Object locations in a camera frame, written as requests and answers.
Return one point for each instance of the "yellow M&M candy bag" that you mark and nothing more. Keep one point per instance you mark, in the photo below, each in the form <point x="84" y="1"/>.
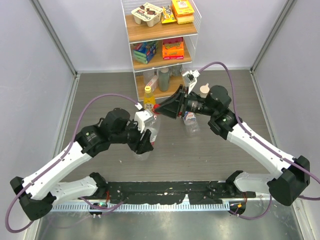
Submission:
<point x="167" y="15"/>

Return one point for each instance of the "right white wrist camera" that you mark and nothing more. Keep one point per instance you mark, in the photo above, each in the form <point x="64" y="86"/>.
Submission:
<point x="190" y="79"/>

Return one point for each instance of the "grey green bottle on shelf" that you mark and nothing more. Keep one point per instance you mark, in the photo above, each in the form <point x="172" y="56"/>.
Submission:
<point x="164" y="79"/>

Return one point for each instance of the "orange snack box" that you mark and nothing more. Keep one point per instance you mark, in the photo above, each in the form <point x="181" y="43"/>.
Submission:
<point x="173" y="48"/>

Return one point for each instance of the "green squeeze bottle beige cap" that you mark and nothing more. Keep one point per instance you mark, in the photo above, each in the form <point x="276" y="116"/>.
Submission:
<point x="204" y="90"/>

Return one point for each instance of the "white red small box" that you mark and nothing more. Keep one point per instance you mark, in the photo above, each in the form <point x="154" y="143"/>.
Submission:
<point x="153" y="83"/>

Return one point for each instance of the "yellow honey pomelo drink bottle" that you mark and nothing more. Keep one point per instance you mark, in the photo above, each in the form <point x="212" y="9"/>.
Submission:
<point x="149" y="98"/>

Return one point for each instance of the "clear blue-label water bottle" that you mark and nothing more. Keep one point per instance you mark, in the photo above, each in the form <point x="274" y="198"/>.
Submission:
<point x="191" y="124"/>

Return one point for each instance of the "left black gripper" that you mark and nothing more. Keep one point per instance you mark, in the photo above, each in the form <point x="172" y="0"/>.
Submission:
<point x="142" y="140"/>

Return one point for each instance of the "chocolate pudding cup pack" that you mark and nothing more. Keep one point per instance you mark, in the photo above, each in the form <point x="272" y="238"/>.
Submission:
<point x="147" y="13"/>

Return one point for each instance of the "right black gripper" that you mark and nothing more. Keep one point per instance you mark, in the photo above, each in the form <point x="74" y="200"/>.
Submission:
<point x="170" y="107"/>

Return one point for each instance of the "yellow sponge pack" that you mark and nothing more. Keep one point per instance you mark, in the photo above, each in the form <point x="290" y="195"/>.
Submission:
<point x="183" y="11"/>

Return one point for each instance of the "slotted aluminium cable rail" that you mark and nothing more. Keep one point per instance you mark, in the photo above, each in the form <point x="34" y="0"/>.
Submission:
<point x="78" y="206"/>

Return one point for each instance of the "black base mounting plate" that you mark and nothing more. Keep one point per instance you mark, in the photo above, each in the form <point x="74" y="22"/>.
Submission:
<point x="170" y="192"/>

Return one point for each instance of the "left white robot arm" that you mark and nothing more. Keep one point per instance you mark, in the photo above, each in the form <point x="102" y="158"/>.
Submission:
<point x="42" y="190"/>

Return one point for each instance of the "blue green box stack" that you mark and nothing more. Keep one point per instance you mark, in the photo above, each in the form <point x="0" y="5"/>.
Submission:
<point x="143" y="52"/>

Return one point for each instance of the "clear glass jar on shelf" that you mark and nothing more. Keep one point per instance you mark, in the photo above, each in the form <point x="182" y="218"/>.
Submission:
<point x="176" y="70"/>

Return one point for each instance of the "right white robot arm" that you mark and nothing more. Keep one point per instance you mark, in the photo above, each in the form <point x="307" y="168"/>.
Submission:
<point x="287" y="175"/>

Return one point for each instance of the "clear red-label water bottle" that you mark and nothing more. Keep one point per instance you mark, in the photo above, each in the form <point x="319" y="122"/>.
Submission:
<point x="148" y="124"/>

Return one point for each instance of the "white wire shelf rack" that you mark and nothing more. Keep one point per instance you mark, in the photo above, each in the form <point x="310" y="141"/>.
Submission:
<point x="142" y="33"/>

